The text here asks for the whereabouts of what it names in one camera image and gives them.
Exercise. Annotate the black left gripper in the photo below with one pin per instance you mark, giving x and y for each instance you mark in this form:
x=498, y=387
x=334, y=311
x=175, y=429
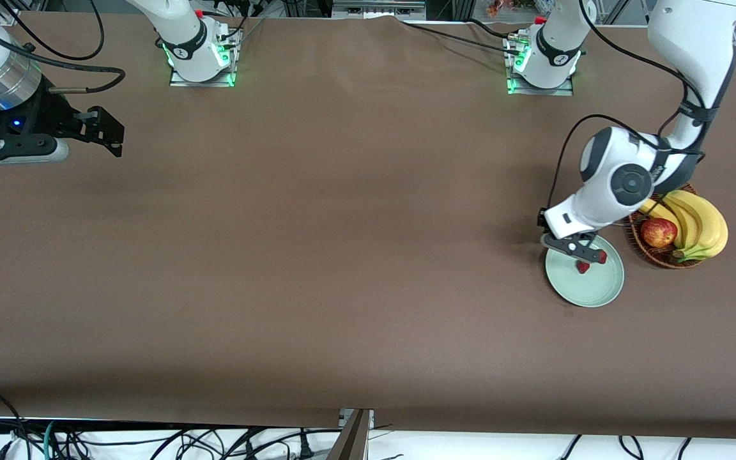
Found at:
x=540, y=221

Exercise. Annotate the brown wicker basket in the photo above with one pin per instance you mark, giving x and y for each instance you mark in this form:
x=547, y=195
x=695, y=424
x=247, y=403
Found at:
x=655, y=257

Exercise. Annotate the aluminium frame profile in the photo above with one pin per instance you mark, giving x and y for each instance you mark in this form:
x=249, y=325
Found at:
x=352, y=441

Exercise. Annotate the grey background device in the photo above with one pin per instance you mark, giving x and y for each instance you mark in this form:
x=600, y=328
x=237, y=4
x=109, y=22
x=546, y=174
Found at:
x=374, y=9

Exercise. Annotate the brown table cover sheet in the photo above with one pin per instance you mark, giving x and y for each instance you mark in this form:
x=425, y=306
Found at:
x=368, y=319

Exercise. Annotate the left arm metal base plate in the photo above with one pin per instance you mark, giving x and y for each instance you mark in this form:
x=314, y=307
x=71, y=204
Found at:
x=537, y=91

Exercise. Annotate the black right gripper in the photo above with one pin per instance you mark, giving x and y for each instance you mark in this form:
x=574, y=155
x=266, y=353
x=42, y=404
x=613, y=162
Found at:
x=50, y=117

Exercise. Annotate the red apple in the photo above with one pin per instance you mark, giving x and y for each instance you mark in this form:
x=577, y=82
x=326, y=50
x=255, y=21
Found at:
x=659, y=232

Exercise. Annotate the yellow banana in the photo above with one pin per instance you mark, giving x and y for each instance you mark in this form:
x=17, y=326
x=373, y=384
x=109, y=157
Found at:
x=687, y=220
x=662, y=214
x=713, y=223

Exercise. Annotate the black power plug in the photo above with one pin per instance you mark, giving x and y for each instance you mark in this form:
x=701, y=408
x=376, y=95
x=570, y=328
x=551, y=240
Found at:
x=305, y=450

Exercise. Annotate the pale green plate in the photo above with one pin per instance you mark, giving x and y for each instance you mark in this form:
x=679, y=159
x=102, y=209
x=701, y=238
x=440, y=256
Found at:
x=588, y=287

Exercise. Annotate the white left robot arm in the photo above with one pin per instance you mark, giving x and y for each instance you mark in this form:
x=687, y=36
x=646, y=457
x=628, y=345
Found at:
x=694, y=45

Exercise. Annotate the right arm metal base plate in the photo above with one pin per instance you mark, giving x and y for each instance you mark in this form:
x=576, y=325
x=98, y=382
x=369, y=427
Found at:
x=179, y=81

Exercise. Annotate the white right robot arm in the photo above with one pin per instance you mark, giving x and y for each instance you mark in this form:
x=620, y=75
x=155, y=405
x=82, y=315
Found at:
x=183, y=38

